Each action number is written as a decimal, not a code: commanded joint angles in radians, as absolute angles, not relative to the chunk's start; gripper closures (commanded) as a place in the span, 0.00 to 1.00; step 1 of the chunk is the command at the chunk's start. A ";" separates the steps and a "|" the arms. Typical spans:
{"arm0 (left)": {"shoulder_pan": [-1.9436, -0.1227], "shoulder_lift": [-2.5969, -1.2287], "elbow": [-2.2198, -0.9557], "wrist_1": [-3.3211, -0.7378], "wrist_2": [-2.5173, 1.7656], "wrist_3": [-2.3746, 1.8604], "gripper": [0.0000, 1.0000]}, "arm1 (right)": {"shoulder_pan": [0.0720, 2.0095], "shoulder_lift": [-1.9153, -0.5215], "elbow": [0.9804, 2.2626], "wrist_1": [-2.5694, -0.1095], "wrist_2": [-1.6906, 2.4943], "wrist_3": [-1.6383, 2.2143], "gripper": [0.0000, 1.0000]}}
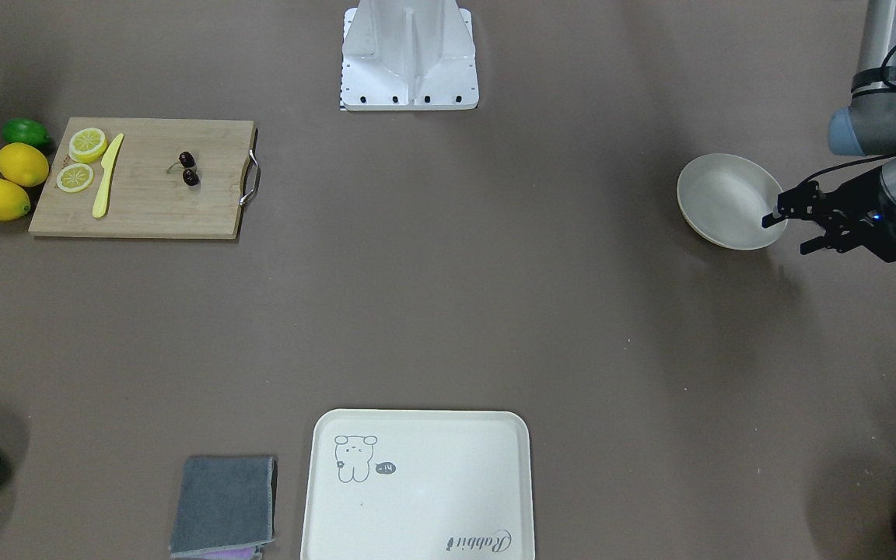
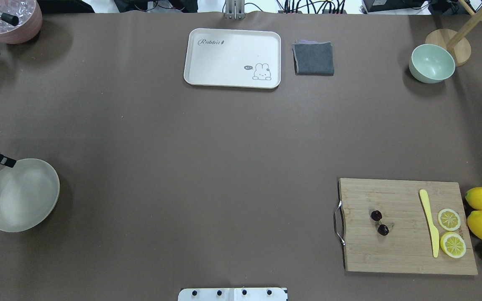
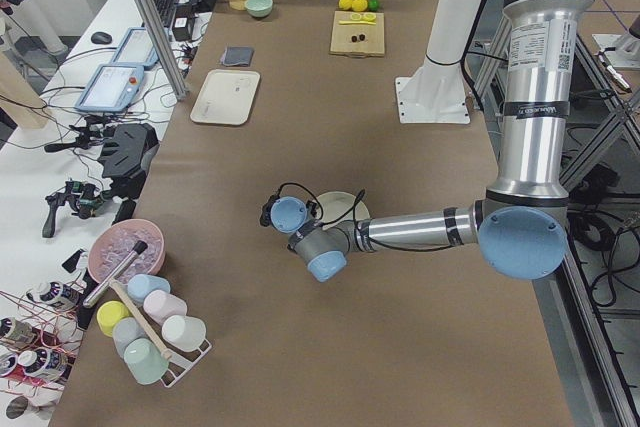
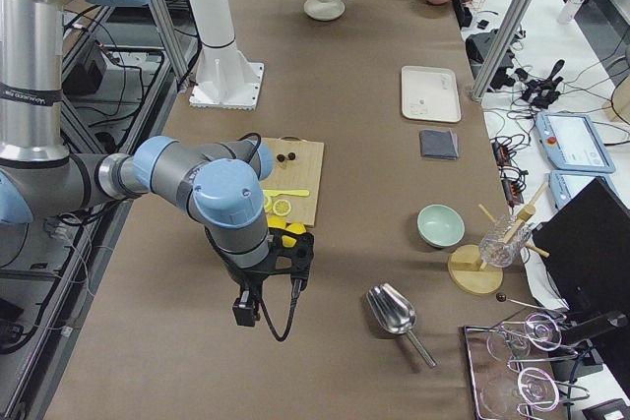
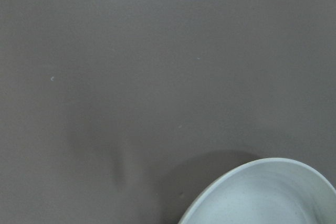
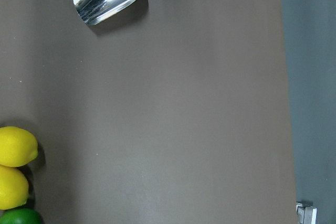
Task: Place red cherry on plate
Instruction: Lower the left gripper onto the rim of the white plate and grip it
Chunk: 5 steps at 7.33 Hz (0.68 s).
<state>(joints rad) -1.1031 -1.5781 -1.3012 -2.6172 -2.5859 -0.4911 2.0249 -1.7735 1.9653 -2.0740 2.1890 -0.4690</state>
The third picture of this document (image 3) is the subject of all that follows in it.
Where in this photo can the black keyboard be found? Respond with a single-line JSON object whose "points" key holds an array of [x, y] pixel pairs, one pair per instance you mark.
{"points": [[166, 10]]}

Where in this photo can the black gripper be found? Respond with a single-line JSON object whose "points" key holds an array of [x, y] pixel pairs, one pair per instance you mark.
{"points": [[291, 245]]}

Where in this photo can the white cup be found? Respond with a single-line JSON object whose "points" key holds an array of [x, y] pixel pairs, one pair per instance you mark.
{"points": [[186, 333]]}

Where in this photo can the aluminium frame post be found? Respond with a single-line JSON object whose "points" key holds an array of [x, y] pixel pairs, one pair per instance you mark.
{"points": [[160, 42]]}

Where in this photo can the cream rabbit tray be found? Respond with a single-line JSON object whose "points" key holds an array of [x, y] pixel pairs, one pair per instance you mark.
{"points": [[226, 97]]}

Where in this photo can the bamboo cutting board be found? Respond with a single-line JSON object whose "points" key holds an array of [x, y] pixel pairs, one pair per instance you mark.
{"points": [[358, 34]]}

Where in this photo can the mint green cup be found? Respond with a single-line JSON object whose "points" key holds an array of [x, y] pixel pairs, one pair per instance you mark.
{"points": [[145, 361]]}

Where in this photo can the yellow plastic knife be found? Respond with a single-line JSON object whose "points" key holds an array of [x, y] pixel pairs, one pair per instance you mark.
{"points": [[360, 22]]}

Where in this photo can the yellow cup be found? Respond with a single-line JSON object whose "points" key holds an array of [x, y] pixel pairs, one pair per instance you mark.
{"points": [[109, 314]]}

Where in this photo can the pink cup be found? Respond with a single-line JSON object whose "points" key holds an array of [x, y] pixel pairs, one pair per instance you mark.
{"points": [[160, 305]]}

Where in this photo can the yellow lemon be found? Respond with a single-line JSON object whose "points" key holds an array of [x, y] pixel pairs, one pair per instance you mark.
{"points": [[345, 4], [359, 5]]}

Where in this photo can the mint green bowl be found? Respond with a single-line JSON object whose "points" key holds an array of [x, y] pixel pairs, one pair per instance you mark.
{"points": [[259, 9]]}

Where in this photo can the white cup rack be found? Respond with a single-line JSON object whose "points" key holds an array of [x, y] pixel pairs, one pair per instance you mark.
{"points": [[180, 362]]}

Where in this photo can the black computer mouse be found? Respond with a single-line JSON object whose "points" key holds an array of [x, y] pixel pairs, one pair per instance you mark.
{"points": [[101, 38]]}

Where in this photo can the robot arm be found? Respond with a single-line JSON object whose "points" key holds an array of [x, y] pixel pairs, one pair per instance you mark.
{"points": [[519, 225]]}

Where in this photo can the round cream plate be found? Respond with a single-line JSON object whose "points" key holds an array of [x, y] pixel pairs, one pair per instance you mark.
{"points": [[336, 203]]}

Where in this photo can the light blue cup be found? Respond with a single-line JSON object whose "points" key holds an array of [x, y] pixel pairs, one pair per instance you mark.
{"points": [[141, 285]]}

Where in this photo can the steel muddler rod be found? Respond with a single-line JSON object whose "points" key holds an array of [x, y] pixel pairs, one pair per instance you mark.
{"points": [[91, 299]]}

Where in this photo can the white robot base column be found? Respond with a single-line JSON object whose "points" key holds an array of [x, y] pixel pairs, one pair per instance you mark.
{"points": [[435, 93]]}

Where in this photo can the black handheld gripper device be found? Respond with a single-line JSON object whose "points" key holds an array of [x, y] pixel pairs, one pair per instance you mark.
{"points": [[84, 199]]}

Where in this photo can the grey folded cloth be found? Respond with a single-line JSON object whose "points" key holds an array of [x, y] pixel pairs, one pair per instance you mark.
{"points": [[234, 56]]}

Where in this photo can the blue teach pendant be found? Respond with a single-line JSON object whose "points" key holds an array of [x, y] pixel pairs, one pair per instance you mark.
{"points": [[136, 47], [111, 89]]}

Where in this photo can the pink bowl of ice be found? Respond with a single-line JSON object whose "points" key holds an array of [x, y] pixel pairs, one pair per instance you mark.
{"points": [[115, 243]]}

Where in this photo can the grey cup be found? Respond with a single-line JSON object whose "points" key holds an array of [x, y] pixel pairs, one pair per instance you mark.
{"points": [[125, 332]]}

